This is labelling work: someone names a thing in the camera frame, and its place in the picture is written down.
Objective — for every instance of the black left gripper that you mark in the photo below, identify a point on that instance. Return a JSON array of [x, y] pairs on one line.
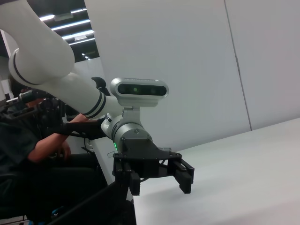
[[145, 152]]

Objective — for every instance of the person's bare right forearm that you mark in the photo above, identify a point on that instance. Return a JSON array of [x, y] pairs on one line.
[[47, 145]]

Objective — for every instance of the person's right hand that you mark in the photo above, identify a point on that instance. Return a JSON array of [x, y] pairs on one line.
[[64, 151]]

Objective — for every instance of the person's left hand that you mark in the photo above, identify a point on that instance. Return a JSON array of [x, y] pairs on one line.
[[78, 118]]

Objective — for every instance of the seated person dark clothes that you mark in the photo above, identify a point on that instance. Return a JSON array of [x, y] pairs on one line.
[[14, 152]]

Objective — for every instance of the white ceiling light strip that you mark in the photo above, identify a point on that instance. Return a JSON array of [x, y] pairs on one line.
[[48, 17], [70, 25], [77, 34], [78, 10]]

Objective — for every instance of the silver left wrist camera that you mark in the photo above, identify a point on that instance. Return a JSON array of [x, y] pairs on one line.
[[140, 90]]

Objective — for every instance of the black teleoperation device frame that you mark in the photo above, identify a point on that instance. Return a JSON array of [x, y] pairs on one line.
[[47, 107]]

